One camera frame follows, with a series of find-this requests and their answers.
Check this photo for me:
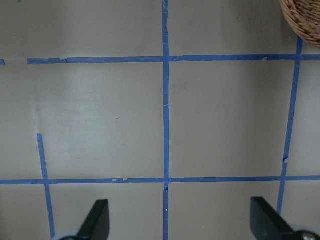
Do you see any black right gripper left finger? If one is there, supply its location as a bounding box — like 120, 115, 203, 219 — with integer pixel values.
76, 199, 110, 240

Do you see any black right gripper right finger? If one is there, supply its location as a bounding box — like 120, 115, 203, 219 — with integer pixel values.
250, 197, 300, 240

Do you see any woven wicker basket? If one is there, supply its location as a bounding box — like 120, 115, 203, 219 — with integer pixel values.
279, 0, 320, 49

